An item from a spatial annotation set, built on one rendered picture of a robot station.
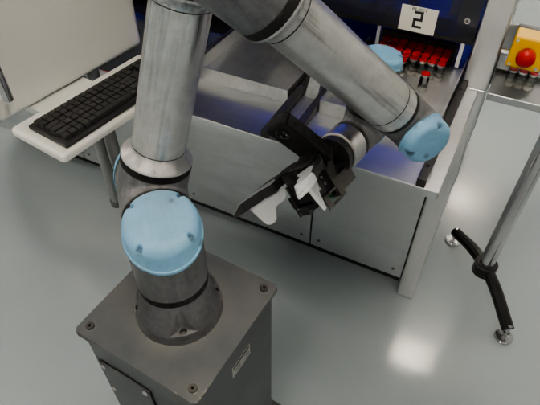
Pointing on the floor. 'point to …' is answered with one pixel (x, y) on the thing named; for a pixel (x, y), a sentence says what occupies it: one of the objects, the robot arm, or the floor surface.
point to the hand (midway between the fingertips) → (259, 205)
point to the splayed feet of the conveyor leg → (487, 284)
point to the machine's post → (491, 20)
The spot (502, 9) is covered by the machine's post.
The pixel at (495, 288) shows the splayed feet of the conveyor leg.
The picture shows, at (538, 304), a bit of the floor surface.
